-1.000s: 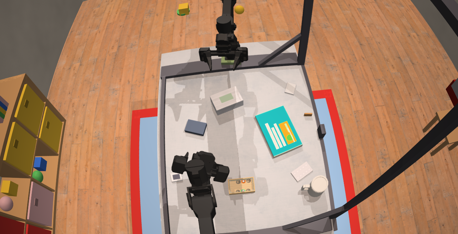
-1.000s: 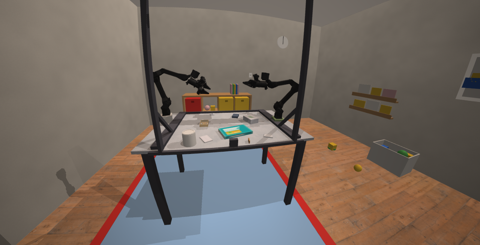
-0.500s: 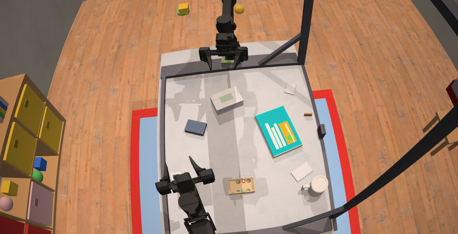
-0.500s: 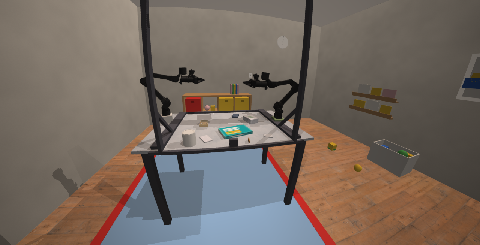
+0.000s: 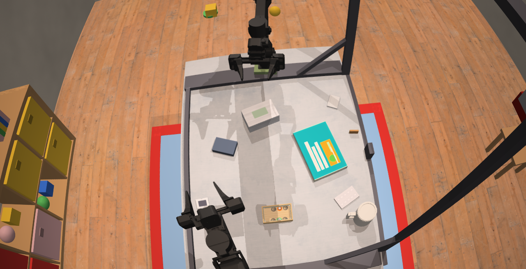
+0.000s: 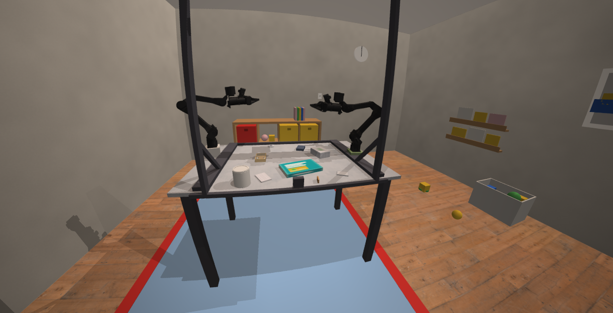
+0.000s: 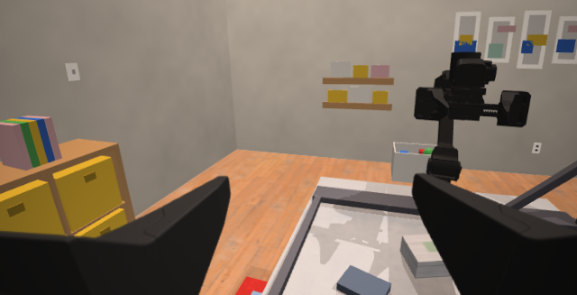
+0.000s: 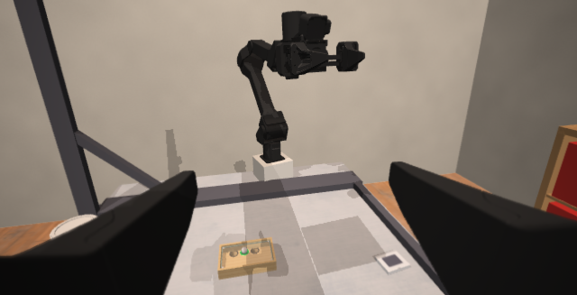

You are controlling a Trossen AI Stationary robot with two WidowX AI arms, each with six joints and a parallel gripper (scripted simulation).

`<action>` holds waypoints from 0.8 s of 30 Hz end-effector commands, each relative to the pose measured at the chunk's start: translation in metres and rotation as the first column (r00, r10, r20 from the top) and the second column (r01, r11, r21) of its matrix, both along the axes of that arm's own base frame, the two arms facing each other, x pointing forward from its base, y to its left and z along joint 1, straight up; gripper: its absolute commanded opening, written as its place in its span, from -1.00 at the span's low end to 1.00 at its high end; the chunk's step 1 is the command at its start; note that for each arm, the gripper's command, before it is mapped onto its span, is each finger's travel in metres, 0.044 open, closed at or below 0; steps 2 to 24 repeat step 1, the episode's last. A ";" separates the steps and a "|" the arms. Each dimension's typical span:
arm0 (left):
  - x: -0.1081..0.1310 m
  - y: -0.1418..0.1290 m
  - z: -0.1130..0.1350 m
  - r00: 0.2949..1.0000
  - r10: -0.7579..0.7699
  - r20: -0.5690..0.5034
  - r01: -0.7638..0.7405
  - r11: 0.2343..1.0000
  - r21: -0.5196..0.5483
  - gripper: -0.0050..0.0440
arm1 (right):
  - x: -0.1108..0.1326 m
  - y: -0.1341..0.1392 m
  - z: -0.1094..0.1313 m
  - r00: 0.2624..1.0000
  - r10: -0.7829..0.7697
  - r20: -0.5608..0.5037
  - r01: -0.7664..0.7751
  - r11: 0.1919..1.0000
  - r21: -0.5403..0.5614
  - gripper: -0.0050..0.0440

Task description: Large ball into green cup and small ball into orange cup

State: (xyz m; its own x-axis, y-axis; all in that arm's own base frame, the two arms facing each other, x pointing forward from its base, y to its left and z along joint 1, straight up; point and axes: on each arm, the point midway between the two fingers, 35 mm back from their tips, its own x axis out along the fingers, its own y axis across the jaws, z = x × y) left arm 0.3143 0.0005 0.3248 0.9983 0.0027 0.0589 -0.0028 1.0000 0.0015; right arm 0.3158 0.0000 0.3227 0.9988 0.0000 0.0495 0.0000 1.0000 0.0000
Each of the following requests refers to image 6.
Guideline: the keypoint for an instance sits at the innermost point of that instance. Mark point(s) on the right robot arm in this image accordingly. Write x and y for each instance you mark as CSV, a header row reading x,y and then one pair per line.
x,y
355,135

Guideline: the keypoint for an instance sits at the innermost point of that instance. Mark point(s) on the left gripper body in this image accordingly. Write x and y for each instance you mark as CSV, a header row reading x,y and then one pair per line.
x,y
241,100

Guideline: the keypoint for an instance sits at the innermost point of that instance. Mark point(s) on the wooden ball-in-hole puzzle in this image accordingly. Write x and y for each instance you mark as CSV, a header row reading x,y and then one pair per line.
x,y
260,157

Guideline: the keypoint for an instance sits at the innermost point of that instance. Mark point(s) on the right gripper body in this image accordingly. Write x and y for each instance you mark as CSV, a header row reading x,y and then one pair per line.
x,y
325,108

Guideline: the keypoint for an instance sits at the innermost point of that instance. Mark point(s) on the light wooden box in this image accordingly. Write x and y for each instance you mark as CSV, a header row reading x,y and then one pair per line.
x,y
320,152

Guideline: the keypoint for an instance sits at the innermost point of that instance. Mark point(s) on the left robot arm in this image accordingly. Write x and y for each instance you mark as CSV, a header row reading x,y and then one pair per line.
x,y
211,129

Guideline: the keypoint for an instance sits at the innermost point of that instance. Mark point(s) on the cream mug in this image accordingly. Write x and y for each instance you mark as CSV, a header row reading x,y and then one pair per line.
x,y
241,176

